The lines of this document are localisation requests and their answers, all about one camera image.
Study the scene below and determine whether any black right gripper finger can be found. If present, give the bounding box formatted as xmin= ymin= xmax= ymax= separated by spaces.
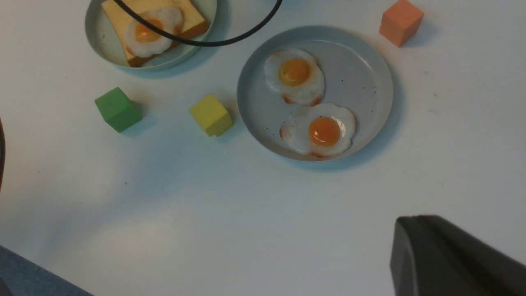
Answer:
xmin=390 ymin=215 xmax=526 ymax=296

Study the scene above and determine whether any fried egg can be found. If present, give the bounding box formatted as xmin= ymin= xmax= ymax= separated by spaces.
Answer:
xmin=279 ymin=103 xmax=357 ymax=159
xmin=124 ymin=6 xmax=184 ymax=58
xmin=263 ymin=48 xmax=325 ymax=106

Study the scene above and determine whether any toast slice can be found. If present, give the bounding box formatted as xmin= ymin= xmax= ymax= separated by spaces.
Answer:
xmin=101 ymin=0 xmax=217 ymax=68

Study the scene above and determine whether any grey egg plate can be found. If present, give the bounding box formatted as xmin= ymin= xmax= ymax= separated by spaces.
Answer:
xmin=237 ymin=25 xmax=394 ymax=163

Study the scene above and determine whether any orange cube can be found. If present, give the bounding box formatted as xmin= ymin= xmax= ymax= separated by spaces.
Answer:
xmin=379 ymin=0 xmax=424 ymax=48

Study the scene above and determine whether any yellow cube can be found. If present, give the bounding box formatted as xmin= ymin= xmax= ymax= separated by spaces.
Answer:
xmin=189 ymin=94 xmax=234 ymax=137

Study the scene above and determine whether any green cube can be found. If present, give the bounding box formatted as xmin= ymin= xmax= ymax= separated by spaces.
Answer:
xmin=95 ymin=87 xmax=143 ymax=133

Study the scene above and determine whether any green empty plate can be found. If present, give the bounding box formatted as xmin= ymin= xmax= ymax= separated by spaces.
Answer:
xmin=85 ymin=0 xmax=218 ymax=72

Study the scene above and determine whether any black cable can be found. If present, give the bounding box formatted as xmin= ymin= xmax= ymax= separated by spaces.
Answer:
xmin=113 ymin=0 xmax=284 ymax=47

